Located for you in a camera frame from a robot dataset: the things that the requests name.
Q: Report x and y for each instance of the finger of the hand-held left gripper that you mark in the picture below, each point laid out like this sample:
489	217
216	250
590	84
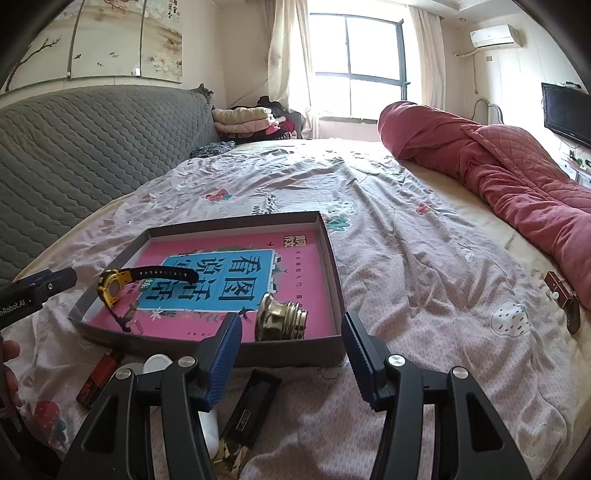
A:
55	279

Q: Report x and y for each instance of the brown small box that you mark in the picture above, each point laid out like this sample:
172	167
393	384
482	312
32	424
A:
556	286

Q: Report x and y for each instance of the grey quilted headboard cover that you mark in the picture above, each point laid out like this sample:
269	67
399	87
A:
92	152

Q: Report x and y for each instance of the cream curtain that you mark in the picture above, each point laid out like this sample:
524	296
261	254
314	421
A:
286	55
425	50

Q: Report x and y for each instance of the dark framed window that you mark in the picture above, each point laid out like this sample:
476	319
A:
369	50

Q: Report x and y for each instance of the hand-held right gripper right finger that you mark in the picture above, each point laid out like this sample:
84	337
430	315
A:
358	350

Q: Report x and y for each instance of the white plastic bottle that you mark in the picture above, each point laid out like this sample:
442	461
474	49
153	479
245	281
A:
156	363

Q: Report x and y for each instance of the white air conditioner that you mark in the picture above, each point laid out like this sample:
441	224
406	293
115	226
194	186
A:
495	36

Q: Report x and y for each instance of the pile of dark clothes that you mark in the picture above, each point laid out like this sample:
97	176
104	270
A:
281	117

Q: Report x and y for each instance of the black rectangular case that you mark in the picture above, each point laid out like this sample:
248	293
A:
251	406

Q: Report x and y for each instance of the flowering branch wall painting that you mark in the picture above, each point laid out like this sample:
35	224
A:
106	37

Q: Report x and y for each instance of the brass threaded fitting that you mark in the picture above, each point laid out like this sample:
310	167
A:
279	318

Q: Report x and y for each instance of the floral printed bed sheet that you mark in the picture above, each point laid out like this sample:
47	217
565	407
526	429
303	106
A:
415	258

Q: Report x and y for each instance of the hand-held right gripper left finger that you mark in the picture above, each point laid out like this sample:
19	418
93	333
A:
226	355

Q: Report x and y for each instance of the black flat television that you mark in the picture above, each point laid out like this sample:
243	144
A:
565	113

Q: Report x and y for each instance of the person's left hand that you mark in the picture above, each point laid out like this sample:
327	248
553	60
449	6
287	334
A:
8	364

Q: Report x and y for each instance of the folded cream blanket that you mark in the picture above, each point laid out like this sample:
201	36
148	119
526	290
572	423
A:
240	121

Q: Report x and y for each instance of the red quilted blanket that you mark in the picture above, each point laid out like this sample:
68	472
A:
508	166

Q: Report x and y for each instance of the yellow and black wristwatch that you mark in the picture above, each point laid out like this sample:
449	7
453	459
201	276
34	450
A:
111	286

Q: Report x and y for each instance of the dark patterned cloth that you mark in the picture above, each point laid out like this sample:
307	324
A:
214	148

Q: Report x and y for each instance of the gold foil wrapper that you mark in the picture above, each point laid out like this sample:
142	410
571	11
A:
228	457

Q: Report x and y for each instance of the red lighter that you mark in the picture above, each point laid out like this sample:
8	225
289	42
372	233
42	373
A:
94	383

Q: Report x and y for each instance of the shallow grey cardboard box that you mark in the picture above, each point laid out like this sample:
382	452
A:
295	353

